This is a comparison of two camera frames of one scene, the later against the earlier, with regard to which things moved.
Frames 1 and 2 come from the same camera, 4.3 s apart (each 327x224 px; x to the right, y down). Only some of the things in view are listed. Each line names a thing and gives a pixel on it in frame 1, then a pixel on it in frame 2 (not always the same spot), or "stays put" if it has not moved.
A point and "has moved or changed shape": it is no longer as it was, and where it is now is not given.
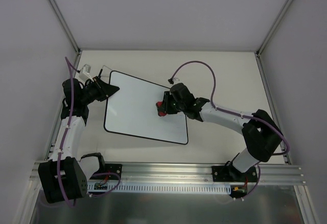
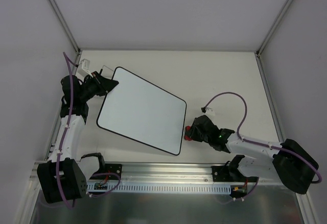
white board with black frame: [132, 109] has moved or changed shape
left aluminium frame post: [59, 13] stays put
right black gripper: [165, 104] → [198, 128]
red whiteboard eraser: [161, 111] → [186, 137]
